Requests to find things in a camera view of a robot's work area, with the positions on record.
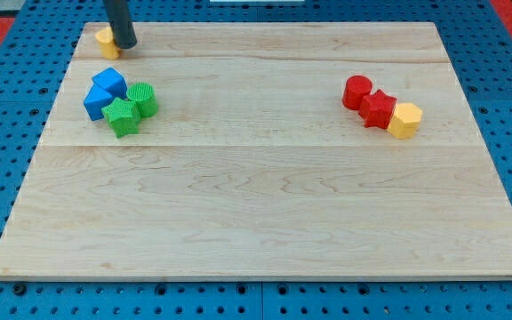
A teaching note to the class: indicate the blue triangle block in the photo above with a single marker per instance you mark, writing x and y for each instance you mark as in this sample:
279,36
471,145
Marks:
96,99

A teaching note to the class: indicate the blue cube block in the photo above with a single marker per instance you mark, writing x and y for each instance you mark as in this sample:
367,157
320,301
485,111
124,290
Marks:
112,82

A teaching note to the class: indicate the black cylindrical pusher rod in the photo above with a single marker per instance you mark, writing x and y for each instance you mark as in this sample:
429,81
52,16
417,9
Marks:
120,21

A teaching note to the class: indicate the green cylinder block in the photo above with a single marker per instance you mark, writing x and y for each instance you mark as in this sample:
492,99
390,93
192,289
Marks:
143,95

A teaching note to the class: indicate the light wooden board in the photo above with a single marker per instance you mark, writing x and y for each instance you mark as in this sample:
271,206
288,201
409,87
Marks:
253,170

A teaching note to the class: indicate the green star block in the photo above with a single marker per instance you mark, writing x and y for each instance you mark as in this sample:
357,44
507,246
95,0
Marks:
122,116

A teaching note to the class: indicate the red star block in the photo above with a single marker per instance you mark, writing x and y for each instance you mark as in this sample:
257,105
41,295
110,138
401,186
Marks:
377,109

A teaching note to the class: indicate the yellow cylinder block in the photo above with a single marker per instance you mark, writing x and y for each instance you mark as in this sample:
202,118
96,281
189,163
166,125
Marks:
106,42

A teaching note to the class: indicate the yellow hexagon block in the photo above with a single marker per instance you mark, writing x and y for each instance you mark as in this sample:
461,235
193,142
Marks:
405,120

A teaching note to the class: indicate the red cylinder block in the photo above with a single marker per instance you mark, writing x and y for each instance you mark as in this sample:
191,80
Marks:
356,87

